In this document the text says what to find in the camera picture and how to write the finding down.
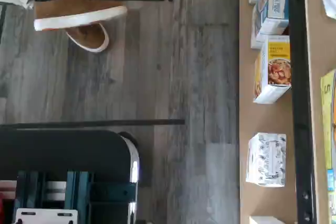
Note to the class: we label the blue white carton box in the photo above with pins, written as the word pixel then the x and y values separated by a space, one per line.
pixel 275 3

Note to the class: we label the white floral print box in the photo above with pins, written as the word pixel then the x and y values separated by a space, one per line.
pixel 267 159
pixel 266 220

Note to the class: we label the yellow white granola box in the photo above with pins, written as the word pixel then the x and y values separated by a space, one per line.
pixel 277 69

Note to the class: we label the teal aluminium frame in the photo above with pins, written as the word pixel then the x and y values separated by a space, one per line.
pixel 78 190

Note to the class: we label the white mounting plate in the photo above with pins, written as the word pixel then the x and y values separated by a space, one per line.
pixel 47 217

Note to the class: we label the yellow-green oat bites box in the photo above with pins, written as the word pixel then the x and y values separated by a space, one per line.
pixel 329 119

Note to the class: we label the brown shoe white sole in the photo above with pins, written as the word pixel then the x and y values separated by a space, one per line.
pixel 92 37
pixel 78 11

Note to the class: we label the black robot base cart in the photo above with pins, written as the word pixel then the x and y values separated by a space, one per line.
pixel 65 150

